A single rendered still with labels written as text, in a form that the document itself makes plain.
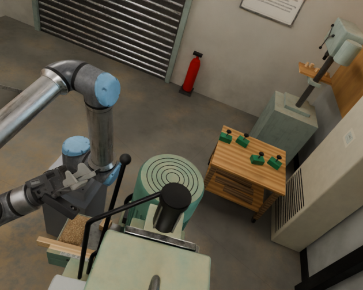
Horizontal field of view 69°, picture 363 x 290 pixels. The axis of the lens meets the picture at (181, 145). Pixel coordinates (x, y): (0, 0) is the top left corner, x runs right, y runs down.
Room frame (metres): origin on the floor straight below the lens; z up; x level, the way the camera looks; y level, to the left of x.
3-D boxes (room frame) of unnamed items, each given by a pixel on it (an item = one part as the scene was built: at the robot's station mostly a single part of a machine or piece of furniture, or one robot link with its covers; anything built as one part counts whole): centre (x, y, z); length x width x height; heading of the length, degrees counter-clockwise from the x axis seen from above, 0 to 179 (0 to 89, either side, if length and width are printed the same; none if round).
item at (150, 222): (0.30, -0.03, 1.53); 0.08 x 0.08 x 0.17; 6
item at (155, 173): (0.44, -0.01, 1.35); 0.18 x 0.18 x 0.31
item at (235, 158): (1.84, -0.62, 0.32); 0.66 x 0.57 x 0.64; 87
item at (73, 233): (0.50, 0.29, 0.92); 0.14 x 0.09 x 0.04; 6
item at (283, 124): (2.64, -1.01, 0.79); 0.62 x 0.48 x 1.58; 177
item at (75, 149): (0.94, 0.53, 0.82); 0.17 x 0.15 x 0.18; 81
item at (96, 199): (0.94, 0.54, 0.27); 0.30 x 0.30 x 0.55; 88
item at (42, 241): (0.43, 0.06, 0.92); 0.67 x 0.02 x 0.04; 96
